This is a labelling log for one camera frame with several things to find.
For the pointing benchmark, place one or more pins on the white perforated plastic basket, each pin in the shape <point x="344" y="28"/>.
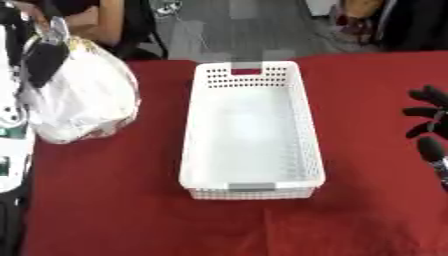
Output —
<point x="251" y="133"/>

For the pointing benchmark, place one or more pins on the white shiny plastic bag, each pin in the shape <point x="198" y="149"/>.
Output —
<point x="87" y="100"/>

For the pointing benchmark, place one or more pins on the person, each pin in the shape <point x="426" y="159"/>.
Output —
<point x="99" y="23"/>

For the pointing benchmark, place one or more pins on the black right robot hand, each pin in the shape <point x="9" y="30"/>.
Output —
<point x="433" y="111"/>

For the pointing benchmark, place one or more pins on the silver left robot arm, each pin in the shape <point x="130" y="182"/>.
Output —
<point x="13" y="146"/>

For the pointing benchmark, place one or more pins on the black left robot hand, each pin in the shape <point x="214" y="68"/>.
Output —
<point x="45" y="61"/>

